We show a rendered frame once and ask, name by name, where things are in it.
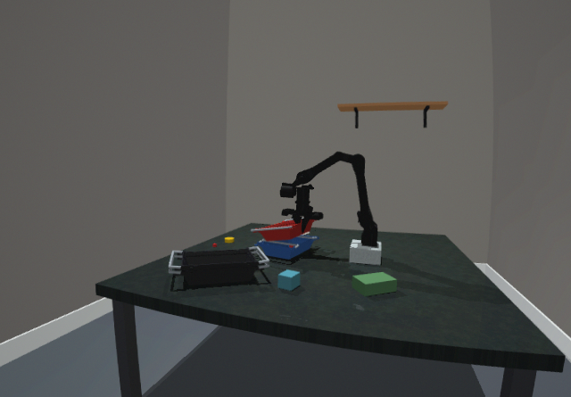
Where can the green rectangular block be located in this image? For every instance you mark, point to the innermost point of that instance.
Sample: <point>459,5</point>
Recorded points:
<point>374,283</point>

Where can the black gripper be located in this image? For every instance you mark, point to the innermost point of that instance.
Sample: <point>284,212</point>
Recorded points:
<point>302,207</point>

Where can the teal block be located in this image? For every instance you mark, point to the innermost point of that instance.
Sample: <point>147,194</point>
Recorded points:
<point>288,280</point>

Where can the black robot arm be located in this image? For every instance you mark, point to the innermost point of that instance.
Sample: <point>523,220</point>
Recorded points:
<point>369,235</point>

